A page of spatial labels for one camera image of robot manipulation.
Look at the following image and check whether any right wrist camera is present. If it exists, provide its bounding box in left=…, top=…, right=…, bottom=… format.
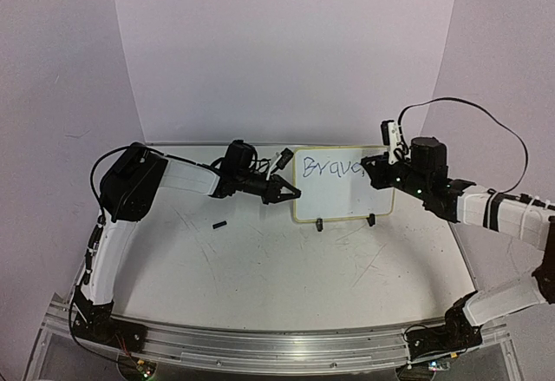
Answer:
left=381, top=120, right=410, bottom=165

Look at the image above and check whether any right green circuit board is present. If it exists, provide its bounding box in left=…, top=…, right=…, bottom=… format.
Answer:
left=426, top=352, right=460, bottom=372

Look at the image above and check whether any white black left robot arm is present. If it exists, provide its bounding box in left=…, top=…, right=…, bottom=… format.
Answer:
left=69, top=140, right=302, bottom=352

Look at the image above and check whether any black right camera cable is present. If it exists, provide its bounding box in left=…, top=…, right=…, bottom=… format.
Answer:
left=396, top=97, right=530, bottom=194

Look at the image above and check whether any yellow framed small whiteboard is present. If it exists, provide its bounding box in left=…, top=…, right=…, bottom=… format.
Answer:
left=292, top=146, right=395, bottom=223

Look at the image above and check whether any black left base cable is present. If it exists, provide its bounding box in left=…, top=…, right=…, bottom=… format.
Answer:
left=67, top=302, right=131, bottom=367

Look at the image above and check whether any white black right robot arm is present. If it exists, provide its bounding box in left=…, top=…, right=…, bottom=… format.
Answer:
left=361, top=137, right=554, bottom=361

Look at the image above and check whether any black marker cap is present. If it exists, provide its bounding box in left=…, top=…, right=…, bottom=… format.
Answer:
left=212, top=220, right=228, bottom=230

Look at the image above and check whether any left green circuit board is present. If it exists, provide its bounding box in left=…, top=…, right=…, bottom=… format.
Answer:
left=117, top=357, right=157, bottom=380

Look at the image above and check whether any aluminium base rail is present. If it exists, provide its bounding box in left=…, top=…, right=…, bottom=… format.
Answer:
left=38, top=303, right=511, bottom=375

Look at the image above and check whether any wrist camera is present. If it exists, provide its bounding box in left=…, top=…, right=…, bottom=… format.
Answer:
left=381, top=120, right=410, bottom=165
left=266, top=148, right=294, bottom=180

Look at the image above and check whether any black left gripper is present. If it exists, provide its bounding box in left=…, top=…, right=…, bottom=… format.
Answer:
left=239, top=166, right=304, bottom=202

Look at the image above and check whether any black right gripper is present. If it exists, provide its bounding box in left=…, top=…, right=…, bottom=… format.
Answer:
left=359, top=153, right=428, bottom=199

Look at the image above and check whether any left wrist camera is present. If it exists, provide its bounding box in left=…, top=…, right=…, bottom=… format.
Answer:
left=266, top=148, right=294, bottom=180

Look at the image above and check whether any green circuit board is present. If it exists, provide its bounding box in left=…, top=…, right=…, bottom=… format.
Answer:
left=117, top=357, right=157, bottom=380
left=426, top=352, right=460, bottom=372

